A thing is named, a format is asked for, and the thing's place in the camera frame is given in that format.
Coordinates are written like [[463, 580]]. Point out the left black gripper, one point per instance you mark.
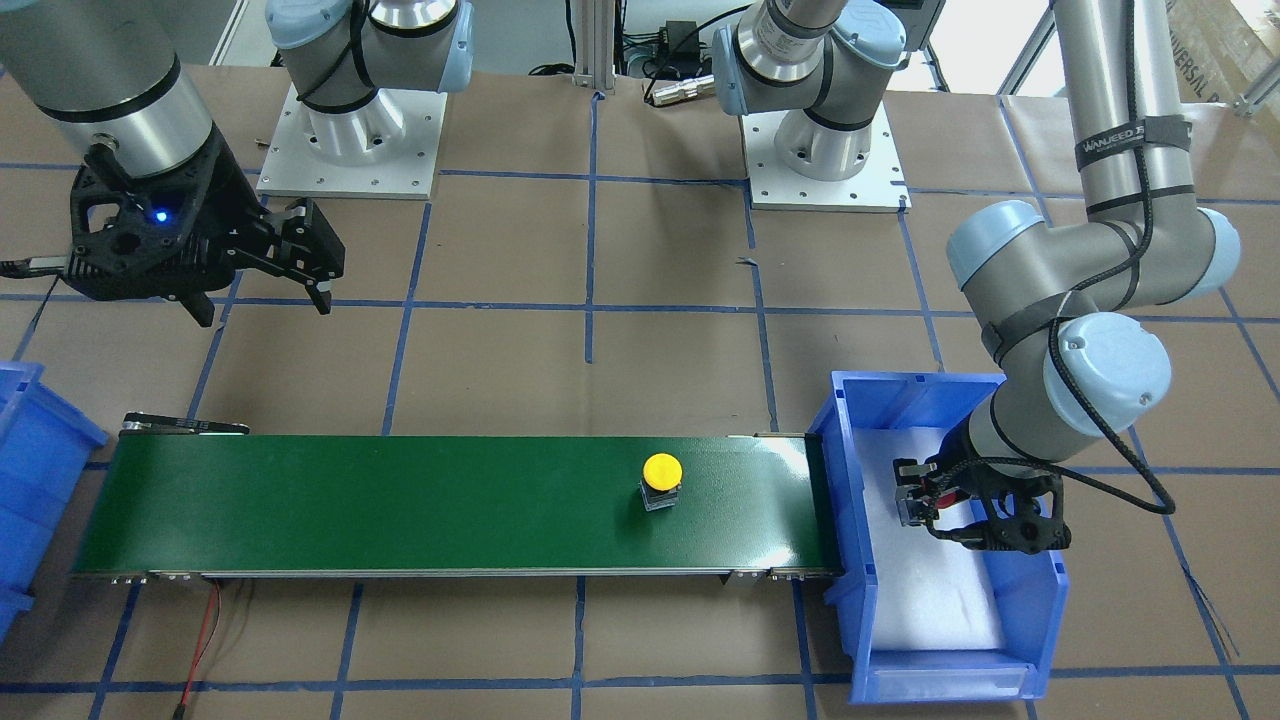
[[958, 476]]

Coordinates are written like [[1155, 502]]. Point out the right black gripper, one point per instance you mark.
[[216, 206]]

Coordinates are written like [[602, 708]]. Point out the yellow push button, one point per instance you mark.
[[661, 479]]

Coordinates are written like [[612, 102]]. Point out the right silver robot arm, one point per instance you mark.
[[104, 72]]

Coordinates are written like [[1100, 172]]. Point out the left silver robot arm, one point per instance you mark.
[[1051, 299]]

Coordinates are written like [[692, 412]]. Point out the white foam pad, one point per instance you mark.
[[932, 594]]

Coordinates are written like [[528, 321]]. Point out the blue plastic bin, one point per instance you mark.
[[45, 443], [1030, 590]]

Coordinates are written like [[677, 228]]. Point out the green conveyor belt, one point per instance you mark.
[[361, 507]]

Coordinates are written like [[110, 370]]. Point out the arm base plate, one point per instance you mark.
[[386, 150], [794, 164]]

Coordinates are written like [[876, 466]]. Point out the aluminium frame post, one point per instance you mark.
[[595, 25]]

